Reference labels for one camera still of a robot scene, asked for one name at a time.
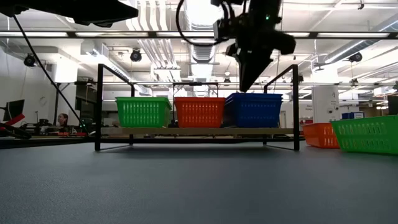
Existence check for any black computer monitor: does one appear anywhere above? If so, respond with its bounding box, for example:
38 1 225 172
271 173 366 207
2 99 25 123

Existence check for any blue storage box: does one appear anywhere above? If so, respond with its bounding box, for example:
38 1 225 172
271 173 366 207
341 111 365 121

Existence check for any orange-red plastic basket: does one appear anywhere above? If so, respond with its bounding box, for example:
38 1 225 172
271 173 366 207
174 96 226 129
302 122 340 149

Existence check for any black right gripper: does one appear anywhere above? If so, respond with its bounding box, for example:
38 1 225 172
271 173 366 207
214 14 297 93

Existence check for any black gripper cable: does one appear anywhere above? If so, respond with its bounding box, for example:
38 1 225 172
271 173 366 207
175 0 219 48

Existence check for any green plastic basket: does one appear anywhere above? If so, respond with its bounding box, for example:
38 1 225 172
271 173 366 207
116 100 172 129
115 96 173 103
330 114 398 156

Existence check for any silver ceiling air duct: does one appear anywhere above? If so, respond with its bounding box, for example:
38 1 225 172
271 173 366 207
182 0 220 97

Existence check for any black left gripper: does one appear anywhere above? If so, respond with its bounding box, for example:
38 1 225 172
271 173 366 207
46 0 139 29

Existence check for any red slanted bar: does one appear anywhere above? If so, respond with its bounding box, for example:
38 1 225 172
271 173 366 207
0 113 26 129

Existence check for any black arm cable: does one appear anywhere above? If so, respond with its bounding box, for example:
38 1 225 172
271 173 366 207
11 14 90 135

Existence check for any blue plastic basket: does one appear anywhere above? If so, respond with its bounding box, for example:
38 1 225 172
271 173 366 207
225 100 283 129
226 96 283 101
226 92 283 98

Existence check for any person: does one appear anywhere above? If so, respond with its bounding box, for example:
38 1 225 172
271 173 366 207
57 113 70 128

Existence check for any blue-grey table mat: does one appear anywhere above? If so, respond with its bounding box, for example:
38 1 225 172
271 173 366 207
0 141 398 224

